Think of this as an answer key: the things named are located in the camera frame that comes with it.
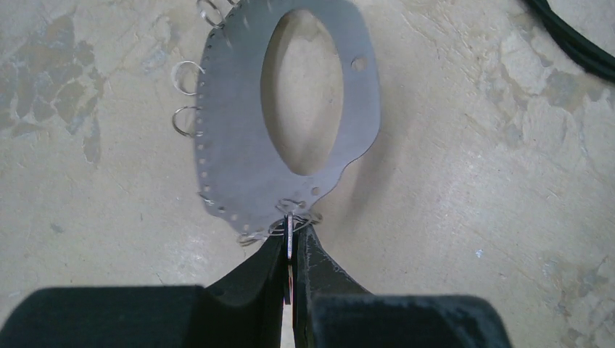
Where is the silver key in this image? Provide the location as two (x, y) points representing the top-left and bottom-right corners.
(284, 212), (294, 263)

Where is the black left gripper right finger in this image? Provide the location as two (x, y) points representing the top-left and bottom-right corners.
(293, 225), (511, 347)

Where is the large metal key organizer ring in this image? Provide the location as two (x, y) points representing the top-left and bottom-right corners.
(170, 0), (382, 247)

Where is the black coiled cable right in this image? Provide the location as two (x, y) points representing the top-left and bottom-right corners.
(524, 0), (615, 83)

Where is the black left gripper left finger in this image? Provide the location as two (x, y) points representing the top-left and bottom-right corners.
(1, 239), (285, 347)

